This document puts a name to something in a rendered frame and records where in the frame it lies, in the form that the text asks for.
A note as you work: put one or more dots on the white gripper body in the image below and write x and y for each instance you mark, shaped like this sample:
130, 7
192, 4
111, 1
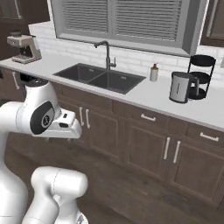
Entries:
65, 133

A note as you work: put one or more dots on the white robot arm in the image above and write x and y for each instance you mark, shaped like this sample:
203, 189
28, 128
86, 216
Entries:
17, 175

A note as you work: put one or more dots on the brown panel under sink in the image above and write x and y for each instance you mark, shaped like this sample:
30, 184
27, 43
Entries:
87, 97

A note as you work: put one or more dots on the black double sink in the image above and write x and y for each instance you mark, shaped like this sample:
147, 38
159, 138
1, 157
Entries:
100, 77

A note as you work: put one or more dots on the brown drawer front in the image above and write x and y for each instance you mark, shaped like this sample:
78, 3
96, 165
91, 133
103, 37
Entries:
151, 112
208, 131

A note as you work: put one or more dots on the black sink tap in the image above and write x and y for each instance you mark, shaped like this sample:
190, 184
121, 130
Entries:
107, 55

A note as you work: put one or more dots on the beige coffee machine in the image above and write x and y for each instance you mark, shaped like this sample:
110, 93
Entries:
24, 48

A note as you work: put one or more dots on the white soap dispenser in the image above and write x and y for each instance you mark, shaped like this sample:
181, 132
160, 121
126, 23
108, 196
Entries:
154, 73

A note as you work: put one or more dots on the silver electric kettle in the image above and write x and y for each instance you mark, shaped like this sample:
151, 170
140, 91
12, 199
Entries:
180, 87

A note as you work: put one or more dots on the grey window with blinds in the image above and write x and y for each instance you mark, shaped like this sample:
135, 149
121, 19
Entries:
122, 20

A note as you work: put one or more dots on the brown wall cupboard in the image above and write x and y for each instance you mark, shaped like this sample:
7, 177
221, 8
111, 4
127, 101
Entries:
24, 10
214, 22

